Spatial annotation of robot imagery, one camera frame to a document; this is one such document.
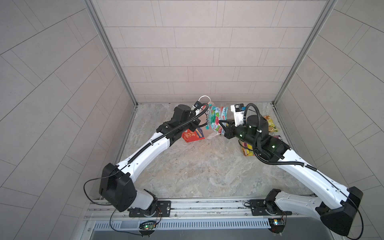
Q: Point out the left green circuit board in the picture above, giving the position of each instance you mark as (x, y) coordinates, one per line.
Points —
(148, 225)

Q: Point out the red paper gift bag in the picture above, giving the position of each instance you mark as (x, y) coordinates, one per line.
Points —
(200, 133)

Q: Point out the right aluminium corner post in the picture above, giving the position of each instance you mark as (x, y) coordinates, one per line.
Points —
(324, 14)

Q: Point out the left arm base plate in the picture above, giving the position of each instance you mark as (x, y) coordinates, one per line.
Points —
(161, 208)

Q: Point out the teal candy packet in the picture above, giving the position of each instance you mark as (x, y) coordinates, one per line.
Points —
(215, 114)

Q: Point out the right circuit board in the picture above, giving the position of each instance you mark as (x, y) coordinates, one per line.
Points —
(277, 225)

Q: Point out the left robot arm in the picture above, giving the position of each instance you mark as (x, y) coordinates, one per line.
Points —
(117, 181)

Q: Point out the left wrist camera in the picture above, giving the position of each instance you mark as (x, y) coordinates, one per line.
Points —
(196, 105)

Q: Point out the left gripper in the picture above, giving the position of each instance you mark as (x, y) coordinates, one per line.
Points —
(194, 123)

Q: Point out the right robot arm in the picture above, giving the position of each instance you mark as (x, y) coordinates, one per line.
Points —
(334, 204)

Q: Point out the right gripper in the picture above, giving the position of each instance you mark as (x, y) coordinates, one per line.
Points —
(231, 126)

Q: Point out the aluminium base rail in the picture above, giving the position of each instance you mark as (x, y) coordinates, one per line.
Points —
(220, 208)

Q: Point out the orange candy packet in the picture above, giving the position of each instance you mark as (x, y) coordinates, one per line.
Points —
(247, 150)

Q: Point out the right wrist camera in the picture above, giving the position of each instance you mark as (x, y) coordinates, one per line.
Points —
(238, 111)

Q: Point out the yellow snack packet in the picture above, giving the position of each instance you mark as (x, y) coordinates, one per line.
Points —
(271, 124)

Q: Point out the aluminium corner post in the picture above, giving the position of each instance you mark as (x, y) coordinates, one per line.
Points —
(324, 14)
(90, 7)

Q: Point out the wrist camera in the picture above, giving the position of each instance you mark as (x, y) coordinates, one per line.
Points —
(238, 111)
(196, 105)

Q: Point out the left aluminium corner post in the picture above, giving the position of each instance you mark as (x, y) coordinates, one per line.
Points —
(90, 7)

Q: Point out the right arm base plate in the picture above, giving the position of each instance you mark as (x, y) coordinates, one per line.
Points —
(261, 207)

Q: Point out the purple pink candy packet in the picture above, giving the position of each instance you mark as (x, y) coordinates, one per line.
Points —
(278, 137)

